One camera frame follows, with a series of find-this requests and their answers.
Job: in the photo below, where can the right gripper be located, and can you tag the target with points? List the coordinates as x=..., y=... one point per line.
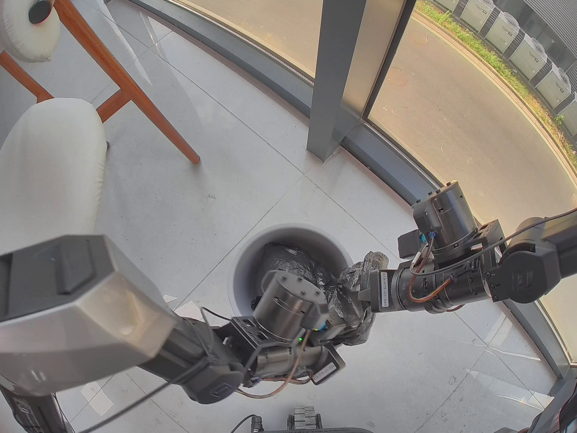
x=405, y=289

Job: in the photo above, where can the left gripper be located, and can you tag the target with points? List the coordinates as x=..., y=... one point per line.
x=293, y=363

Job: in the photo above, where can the black plastic bag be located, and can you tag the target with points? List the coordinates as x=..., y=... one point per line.
x=293, y=264

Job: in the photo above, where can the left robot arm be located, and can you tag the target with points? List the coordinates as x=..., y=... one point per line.
x=90, y=309

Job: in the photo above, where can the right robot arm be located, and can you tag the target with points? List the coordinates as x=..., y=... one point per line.
x=527, y=271

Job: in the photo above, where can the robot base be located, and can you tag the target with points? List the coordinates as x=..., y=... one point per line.
x=306, y=417

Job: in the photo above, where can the white trash bin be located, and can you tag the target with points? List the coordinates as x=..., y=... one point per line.
x=239, y=282

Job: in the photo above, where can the white cushioned wooden chair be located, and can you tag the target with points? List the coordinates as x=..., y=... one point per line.
x=49, y=160

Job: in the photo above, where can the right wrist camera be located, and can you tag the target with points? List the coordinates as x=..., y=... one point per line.
x=410, y=245

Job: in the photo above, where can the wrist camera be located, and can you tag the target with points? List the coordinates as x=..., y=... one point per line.
x=410, y=245
x=332, y=334

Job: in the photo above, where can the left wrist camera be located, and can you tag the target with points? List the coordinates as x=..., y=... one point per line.
x=332, y=334

